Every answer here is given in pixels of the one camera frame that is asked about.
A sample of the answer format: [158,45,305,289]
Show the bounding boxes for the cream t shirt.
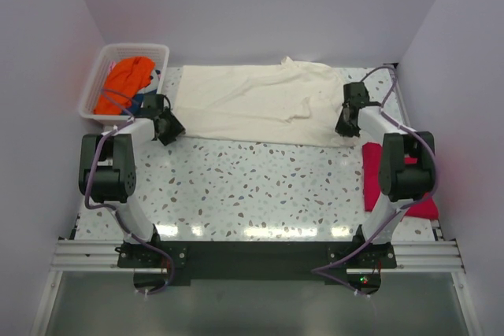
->
[173,57,357,147]

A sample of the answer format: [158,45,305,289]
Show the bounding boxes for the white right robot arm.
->
[335,82,438,268]

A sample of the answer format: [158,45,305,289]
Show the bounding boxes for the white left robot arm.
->
[78,94,185,267]

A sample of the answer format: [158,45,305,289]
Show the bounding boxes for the blue t shirt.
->
[121,90,157,116]

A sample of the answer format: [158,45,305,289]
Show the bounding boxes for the red folded t shirt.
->
[361,142,439,220]

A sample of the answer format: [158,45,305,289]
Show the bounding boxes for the orange t shirt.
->
[94,56,155,116]

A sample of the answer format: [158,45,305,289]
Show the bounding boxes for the white plastic basket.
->
[78,43,169,125]

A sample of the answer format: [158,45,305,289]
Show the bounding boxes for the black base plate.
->
[115,239,397,294]

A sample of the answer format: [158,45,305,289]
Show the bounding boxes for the aluminium frame rail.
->
[50,240,465,274]

